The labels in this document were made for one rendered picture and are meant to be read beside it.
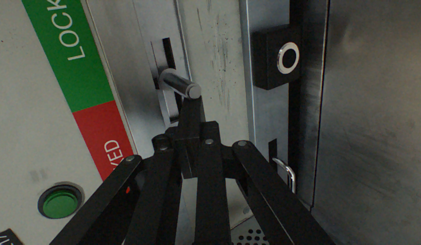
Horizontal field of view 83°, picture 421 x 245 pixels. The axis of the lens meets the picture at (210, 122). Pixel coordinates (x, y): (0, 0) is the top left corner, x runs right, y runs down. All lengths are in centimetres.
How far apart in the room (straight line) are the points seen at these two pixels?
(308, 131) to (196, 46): 19
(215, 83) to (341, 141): 17
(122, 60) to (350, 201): 31
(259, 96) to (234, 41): 7
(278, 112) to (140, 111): 19
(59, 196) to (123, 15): 16
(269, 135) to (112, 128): 19
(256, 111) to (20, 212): 25
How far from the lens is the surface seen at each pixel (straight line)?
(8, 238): 28
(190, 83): 19
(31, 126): 23
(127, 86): 18
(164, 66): 24
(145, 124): 20
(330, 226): 42
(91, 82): 22
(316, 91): 32
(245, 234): 32
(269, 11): 28
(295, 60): 28
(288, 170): 33
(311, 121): 34
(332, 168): 36
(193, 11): 24
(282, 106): 32
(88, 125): 23
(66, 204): 26
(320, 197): 40
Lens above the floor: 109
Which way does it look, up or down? 24 degrees down
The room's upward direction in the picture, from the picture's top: 112 degrees counter-clockwise
